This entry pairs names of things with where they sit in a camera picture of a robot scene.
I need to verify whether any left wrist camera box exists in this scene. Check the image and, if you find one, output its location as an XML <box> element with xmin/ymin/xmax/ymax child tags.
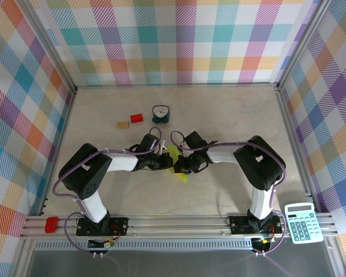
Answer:
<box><xmin>140</xmin><ymin>133</ymin><xmax>168</xmax><ymax>155</ymax></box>

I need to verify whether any aluminium mounting rail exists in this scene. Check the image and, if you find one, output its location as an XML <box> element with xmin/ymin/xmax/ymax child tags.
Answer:
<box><xmin>19</xmin><ymin>215</ymin><xmax>340</xmax><ymax>239</ymax></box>

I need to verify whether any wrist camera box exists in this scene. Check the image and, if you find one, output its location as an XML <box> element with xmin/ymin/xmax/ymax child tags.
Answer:
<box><xmin>184</xmin><ymin>131</ymin><xmax>208</xmax><ymax>150</ymax></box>
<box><xmin>140</xmin><ymin>133</ymin><xmax>168</xmax><ymax>155</ymax></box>

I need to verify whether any aluminium frame rail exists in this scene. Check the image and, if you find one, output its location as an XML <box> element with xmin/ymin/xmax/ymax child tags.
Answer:
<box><xmin>39</xmin><ymin>88</ymin><xmax>77</xmax><ymax>217</ymax></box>
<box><xmin>275</xmin><ymin>86</ymin><xmax>324</xmax><ymax>215</ymax></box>
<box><xmin>74</xmin><ymin>83</ymin><xmax>279</xmax><ymax>89</ymax></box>

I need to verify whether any teal alarm clock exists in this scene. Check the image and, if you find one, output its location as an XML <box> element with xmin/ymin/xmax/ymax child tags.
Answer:
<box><xmin>152</xmin><ymin>104</ymin><xmax>171</xmax><ymax>126</ymax></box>

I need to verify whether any neon green paper sheet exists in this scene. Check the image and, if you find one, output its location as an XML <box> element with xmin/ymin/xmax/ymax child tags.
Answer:
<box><xmin>164</xmin><ymin>145</ymin><xmax>189</xmax><ymax>184</ymax></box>

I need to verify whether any slotted metal cable strip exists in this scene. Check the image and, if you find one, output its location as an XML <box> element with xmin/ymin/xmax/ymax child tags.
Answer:
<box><xmin>34</xmin><ymin>241</ymin><xmax>256</xmax><ymax>252</ymax></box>

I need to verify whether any small circuit board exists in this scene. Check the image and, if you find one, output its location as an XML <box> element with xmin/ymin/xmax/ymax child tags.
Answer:
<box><xmin>252</xmin><ymin>236</ymin><xmax>276</xmax><ymax>251</ymax></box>
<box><xmin>88</xmin><ymin>238</ymin><xmax>116</xmax><ymax>249</ymax></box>

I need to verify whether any aluminium frame post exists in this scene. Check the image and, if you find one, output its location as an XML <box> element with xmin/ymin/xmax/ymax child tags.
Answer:
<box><xmin>17</xmin><ymin>0</ymin><xmax>78</xmax><ymax>95</ymax></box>
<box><xmin>275</xmin><ymin>0</ymin><xmax>335</xmax><ymax>91</ymax></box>

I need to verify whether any red plastic clamp block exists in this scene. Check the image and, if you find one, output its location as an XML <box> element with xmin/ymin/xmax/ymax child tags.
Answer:
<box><xmin>45</xmin><ymin>216</ymin><xmax>58</xmax><ymax>234</ymax></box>

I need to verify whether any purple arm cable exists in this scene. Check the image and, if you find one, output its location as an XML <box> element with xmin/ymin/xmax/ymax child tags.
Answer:
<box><xmin>52</xmin><ymin>126</ymin><xmax>162</xmax><ymax>258</ymax></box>
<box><xmin>170</xmin><ymin>130</ymin><xmax>287</xmax><ymax>258</ymax></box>

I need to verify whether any grey metal shelf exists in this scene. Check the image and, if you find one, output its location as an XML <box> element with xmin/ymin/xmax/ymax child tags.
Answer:
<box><xmin>25</xmin><ymin>249</ymin><xmax>340</xmax><ymax>277</ymax></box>

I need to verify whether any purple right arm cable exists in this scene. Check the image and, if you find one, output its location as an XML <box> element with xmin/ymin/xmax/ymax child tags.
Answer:
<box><xmin>170</xmin><ymin>130</ymin><xmax>287</xmax><ymax>258</ymax></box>

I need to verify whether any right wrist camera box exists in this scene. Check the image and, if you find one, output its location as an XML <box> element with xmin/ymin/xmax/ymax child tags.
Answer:
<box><xmin>184</xmin><ymin>131</ymin><xmax>208</xmax><ymax>150</ymax></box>

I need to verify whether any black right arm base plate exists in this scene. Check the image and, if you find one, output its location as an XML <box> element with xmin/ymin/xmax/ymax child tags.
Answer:
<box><xmin>229</xmin><ymin>215</ymin><xmax>283</xmax><ymax>235</ymax></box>

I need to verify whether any light blue calculator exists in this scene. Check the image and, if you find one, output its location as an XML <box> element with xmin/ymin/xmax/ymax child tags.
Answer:
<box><xmin>284</xmin><ymin>202</ymin><xmax>325</xmax><ymax>245</ymax></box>

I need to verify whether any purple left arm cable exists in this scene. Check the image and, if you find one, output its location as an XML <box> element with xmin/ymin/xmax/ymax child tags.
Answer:
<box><xmin>52</xmin><ymin>126</ymin><xmax>162</xmax><ymax>258</ymax></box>

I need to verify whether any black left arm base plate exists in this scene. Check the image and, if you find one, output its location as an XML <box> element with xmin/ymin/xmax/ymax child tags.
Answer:
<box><xmin>76</xmin><ymin>216</ymin><xmax>130</xmax><ymax>237</ymax></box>

